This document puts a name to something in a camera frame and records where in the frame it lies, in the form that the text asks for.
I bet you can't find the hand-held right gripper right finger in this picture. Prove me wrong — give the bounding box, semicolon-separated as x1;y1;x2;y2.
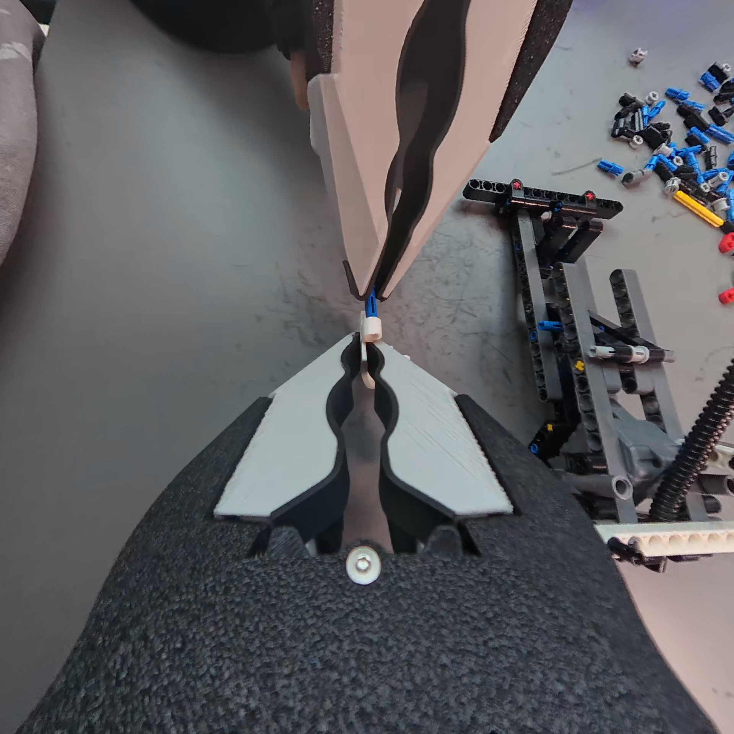
367;335;515;523

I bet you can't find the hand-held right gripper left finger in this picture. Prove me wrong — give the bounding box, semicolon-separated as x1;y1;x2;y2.
214;333;357;525

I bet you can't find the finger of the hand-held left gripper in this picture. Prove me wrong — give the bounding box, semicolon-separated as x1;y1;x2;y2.
308;0;428;302
377;0;541;300

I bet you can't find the white curved toy panel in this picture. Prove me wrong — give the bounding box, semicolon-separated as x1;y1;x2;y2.
358;312;384;391

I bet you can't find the grey black toy chassis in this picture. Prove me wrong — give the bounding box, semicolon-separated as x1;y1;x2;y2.
463;178;734;574

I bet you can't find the grey desk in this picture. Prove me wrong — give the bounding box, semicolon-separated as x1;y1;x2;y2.
0;0;734;729

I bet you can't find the person's left hand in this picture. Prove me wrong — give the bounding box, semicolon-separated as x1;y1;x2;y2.
289;53;312;111

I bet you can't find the pile of blue black pins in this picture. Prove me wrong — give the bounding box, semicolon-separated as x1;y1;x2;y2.
596;60;734;230

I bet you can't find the pile of red white pieces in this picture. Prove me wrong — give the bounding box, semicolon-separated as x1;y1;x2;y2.
718;232;734;305

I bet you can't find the person's grey printed sweatshirt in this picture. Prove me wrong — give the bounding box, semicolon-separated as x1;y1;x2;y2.
0;0;47;265

